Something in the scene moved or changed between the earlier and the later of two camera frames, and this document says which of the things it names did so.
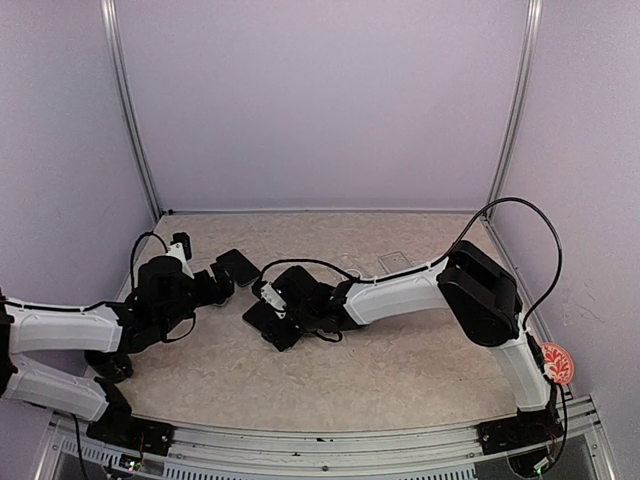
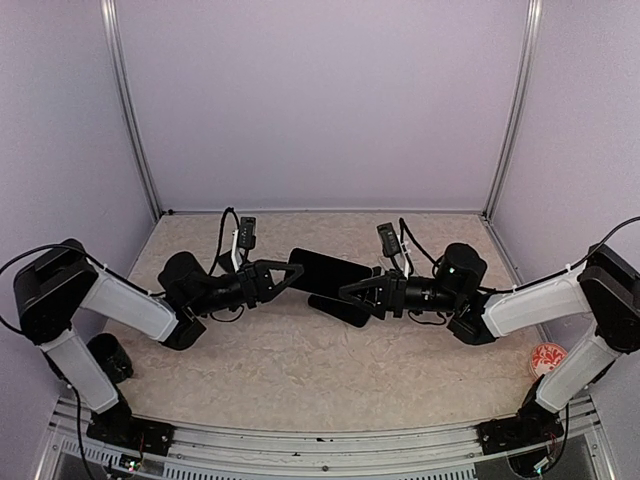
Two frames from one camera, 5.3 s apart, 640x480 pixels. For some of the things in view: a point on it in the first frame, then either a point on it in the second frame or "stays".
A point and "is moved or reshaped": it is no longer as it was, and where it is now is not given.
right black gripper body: x=289 y=337 → x=397 y=298
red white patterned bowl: x=558 y=364 stays
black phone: x=242 y=270 is moved or reshaped
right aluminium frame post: x=531 y=40 stays
